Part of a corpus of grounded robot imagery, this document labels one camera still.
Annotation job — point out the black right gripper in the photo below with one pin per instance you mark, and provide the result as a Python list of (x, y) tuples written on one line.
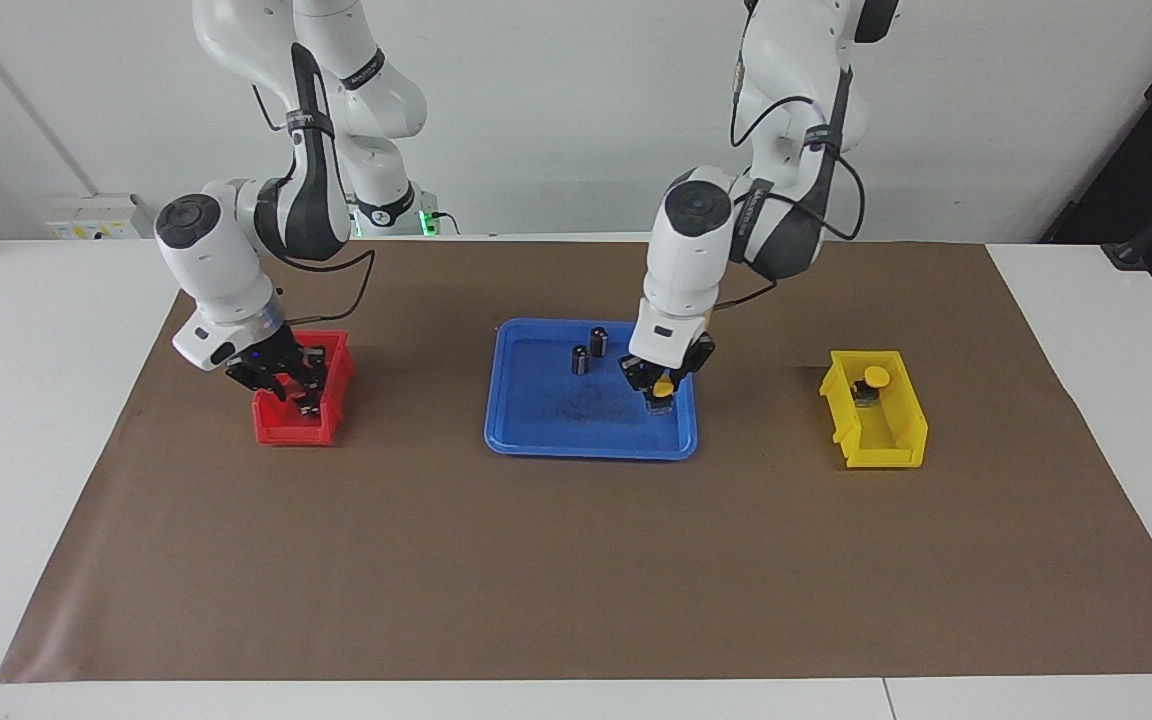
[(266, 362)]

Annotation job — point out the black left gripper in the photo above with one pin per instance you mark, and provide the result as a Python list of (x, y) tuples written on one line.
[(651, 368)]

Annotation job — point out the yellow push button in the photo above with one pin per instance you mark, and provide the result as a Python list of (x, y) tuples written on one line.
[(874, 377), (664, 386)]

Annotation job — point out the red push button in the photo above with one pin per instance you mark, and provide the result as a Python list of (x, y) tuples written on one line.
[(309, 407)]

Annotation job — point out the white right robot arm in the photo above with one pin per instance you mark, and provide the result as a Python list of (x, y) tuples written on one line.
[(216, 260)]

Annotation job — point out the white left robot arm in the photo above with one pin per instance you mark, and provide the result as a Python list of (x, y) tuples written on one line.
[(686, 250)]

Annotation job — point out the red plastic storage bin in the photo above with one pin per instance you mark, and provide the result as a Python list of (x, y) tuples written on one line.
[(281, 432)]

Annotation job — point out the small black cylinder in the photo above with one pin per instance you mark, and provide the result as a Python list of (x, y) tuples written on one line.
[(580, 360), (598, 341)]

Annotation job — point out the blue plastic tray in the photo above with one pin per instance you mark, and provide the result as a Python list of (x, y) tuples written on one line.
[(536, 430)]

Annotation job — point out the brown paper table mat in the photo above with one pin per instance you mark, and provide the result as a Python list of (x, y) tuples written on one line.
[(576, 560)]

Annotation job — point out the yellow plastic storage bin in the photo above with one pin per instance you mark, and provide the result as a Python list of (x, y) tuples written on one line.
[(886, 452)]

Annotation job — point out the black background panel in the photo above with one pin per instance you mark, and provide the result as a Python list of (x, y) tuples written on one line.
[(1136, 150)]

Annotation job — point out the white wall socket box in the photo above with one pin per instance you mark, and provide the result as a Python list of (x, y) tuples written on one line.
[(96, 217)]

